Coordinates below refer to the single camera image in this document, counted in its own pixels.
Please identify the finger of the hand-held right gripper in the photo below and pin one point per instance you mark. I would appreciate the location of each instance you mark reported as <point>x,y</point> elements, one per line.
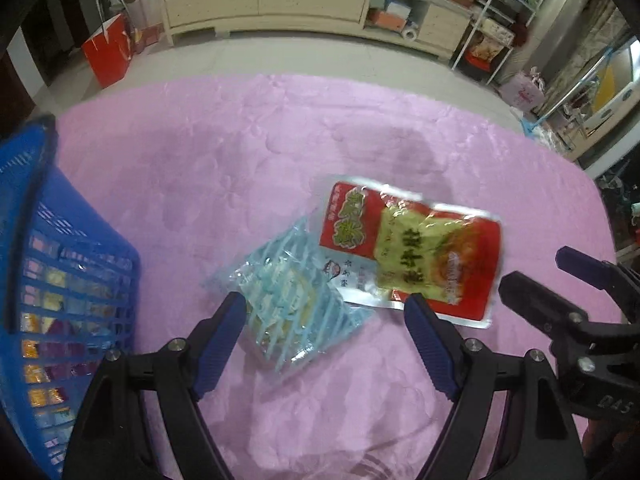
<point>582,265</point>
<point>530,297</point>

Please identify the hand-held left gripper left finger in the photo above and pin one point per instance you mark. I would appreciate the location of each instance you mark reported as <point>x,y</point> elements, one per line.
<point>220,345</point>

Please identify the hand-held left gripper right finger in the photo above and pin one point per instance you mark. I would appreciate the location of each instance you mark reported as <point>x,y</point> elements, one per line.
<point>430,350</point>

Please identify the clear blue striped cracker packet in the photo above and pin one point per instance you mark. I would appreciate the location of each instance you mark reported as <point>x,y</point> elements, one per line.
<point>280,310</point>

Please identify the red and yellow snack pouch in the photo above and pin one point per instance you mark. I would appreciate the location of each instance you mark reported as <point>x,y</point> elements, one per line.
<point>450,240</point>

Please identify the blue plastic mesh basket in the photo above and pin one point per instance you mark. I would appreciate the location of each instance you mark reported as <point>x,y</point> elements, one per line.
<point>75,210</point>

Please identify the pink gift bag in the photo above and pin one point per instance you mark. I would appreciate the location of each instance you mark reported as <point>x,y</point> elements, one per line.
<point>522,91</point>

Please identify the pink tablecloth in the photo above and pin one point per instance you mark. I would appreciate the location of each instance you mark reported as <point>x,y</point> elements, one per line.
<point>200,160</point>

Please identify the red box with food picture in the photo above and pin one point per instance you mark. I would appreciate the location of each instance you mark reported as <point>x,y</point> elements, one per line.
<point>484,51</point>

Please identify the white metal rack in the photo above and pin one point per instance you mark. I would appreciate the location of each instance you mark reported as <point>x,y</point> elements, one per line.
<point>492,10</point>

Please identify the white paper roll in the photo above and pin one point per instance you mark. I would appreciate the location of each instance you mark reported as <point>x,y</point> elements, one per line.
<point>409,32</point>

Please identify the red paper bag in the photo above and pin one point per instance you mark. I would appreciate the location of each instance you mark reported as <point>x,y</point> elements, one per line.
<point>107,55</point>

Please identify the orange box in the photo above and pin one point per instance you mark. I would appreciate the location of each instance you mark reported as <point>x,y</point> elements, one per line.
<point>389,20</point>

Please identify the white and blue box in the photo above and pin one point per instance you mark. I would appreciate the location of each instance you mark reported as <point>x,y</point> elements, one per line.
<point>399,7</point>

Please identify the cream TV cabinet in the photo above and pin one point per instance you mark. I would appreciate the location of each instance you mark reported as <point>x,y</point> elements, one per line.
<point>300,5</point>

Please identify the white arched frame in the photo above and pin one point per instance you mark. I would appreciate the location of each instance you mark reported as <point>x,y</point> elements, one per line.
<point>612,95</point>

